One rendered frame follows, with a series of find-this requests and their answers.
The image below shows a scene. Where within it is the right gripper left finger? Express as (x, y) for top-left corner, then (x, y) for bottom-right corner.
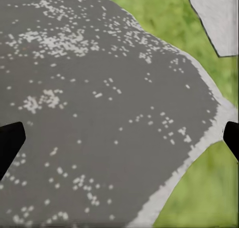
(0, 121), (26, 181)

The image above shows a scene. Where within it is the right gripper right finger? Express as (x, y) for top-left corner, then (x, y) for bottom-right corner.
(223, 121), (239, 161)

